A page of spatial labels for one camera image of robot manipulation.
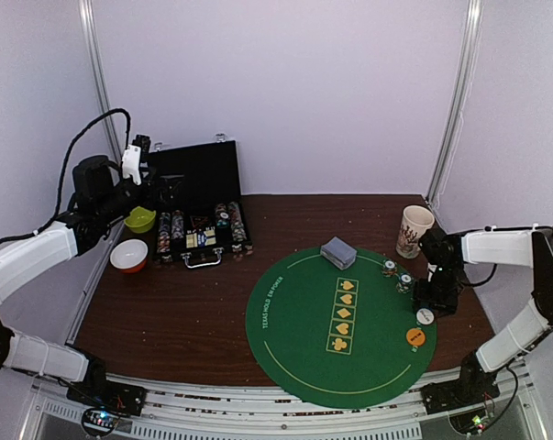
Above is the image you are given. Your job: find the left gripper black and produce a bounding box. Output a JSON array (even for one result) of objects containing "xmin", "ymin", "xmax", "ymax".
[{"xmin": 96, "ymin": 167, "xmax": 185, "ymax": 223}]

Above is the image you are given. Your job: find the white dealer button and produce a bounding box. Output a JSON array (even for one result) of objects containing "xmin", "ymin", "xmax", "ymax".
[{"xmin": 415, "ymin": 307, "xmax": 435, "ymax": 325}]

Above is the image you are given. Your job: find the orange big blind button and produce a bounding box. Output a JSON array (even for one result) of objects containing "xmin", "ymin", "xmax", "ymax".
[{"xmin": 405, "ymin": 327, "xmax": 426, "ymax": 351}]

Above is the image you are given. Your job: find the deck of cards clear box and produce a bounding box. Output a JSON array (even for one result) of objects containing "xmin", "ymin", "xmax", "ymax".
[{"xmin": 320, "ymin": 236, "xmax": 358, "ymax": 270}]

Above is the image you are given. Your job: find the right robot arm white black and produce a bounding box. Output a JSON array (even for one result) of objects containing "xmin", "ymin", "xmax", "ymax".
[{"xmin": 413, "ymin": 225, "xmax": 553, "ymax": 405}]

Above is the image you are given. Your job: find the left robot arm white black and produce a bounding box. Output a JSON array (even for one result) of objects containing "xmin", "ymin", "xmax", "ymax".
[{"xmin": 0, "ymin": 146, "xmax": 184, "ymax": 407}]

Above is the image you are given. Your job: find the blue texas holdem card deck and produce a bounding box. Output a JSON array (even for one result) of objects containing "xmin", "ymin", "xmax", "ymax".
[{"xmin": 185, "ymin": 227, "xmax": 216, "ymax": 248}]

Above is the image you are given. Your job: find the chip row in case left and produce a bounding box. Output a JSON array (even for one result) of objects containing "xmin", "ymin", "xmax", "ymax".
[{"xmin": 157, "ymin": 210, "xmax": 185, "ymax": 256}]

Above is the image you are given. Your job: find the chip row in case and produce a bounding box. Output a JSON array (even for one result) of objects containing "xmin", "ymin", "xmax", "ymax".
[
  {"xmin": 157, "ymin": 210, "xmax": 185, "ymax": 256},
  {"xmin": 214, "ymin": 201, "xmax": 248, "ymax": 243}
]

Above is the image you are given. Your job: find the green bowl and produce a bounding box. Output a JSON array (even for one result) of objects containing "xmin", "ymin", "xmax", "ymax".
[{"xmin": 124, "ymin": 206, "xmax": 156, "ymax": 234}]

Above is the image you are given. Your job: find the black poker chip case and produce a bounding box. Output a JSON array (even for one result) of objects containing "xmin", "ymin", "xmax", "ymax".
[{"xmin": 149, "ymin": 140, "xmax": 253, "ymax": 270}]

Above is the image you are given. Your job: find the white orange bowl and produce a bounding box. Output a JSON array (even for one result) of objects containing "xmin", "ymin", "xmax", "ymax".
[{"xmin": 109, "ymin": 239, "xmax": 149, "ymax": 274}]

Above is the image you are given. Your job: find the white patterned mug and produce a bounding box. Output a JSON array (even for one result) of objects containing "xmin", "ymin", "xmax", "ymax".
[{"xmin": 395, "ymin": 205, "xmax": 436, "ymax": 259}]

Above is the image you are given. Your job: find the chip row in case right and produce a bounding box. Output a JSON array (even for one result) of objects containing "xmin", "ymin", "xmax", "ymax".
[{"xmin": 214, "ymin": 201, "xmax": 248, "ymax": 243}]

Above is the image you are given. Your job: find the round green poker mat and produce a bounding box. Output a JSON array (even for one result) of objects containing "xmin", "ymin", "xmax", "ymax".
[{"xmin": 246, "ymin": 248, "xmax": 437, "ymax": 410}]

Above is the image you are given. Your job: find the right circuit board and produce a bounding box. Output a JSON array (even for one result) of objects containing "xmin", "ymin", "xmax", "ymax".
[{"xmin": 450, "ymin": 411, "xmax": 494, "ymax": 435}]

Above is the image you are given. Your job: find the circuit board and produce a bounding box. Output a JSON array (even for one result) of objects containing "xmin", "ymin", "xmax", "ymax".
[
  {"xmin": 450, "ymin": 411, "xmax": 494, "ymax": 435},
  {"xmin": 81, "ymin": 408, "xmax": 120, "ymax": 436}
]

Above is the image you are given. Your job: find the left circuit board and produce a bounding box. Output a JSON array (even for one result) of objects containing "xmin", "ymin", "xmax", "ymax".
[{"xmin": 81, "ymin": 408, "xmax": 120, "ymax": 436}]

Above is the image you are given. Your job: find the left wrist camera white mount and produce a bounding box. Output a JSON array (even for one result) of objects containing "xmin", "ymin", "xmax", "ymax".
[{"xmin": 121, "ymin": 135, "xmax": 151, "ymax": 186}]

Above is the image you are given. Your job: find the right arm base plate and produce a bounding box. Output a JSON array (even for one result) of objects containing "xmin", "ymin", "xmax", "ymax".
[{"xmin": 421, "ymin": 379, "xmax": 500, "ymax": 414}]

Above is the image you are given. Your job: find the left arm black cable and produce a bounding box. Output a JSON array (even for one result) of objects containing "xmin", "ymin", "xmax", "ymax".
[{"xmin": 50, "ymin": 107, "xmax": 135, "ymax": 216}]

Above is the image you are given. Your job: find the left aluminium frame post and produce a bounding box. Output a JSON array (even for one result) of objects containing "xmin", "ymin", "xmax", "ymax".
[{"xmin": 78, "ymin": 0, "xmax": 127, "ymax": 167}]

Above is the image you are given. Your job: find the aluminium frame post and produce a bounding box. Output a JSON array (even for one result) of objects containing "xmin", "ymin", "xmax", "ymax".
[
  {"xmin": 78, "ymin": 0, "xmax": 127, "ymax": 167},
  {"xmin": 426, "ymin": 0, "xmax": 483, "ymax": 211}
]

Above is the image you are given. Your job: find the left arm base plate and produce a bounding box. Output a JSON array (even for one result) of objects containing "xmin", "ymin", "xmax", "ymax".
[{"xmin": 66, "ymin": 380, "xmax": 147, "ymax": 416}]

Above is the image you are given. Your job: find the right aluminium frame post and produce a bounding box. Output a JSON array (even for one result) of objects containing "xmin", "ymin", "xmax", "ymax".
[{"xmin": 426, "ymin": 0, "xmax": 483, "ymax": 211}]

